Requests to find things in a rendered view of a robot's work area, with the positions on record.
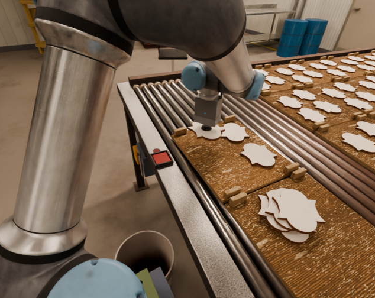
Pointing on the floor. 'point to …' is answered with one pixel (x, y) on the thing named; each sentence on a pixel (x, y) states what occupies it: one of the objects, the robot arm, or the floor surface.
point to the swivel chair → (171, 55)
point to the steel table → (263, 14)
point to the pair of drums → (301, 36)
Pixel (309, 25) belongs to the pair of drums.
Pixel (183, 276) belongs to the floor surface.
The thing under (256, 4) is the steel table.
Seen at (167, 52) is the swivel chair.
